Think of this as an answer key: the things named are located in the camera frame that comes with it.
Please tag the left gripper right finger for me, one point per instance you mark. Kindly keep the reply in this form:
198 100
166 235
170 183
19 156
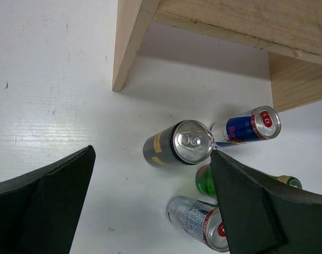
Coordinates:
261 214

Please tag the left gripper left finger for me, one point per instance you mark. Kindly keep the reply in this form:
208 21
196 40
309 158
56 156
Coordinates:
40 210

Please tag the blue silver can front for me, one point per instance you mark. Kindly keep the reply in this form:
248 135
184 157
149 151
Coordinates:
200 220

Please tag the blue silver can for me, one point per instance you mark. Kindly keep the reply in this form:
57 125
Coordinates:
258 124
200 220

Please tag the green Perrier bottle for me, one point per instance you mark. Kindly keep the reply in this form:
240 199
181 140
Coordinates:
205 185

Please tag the black gold can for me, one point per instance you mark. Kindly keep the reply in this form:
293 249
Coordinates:
188 142

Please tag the wooden two-tier shelf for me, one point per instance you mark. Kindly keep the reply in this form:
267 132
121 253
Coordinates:
276 40

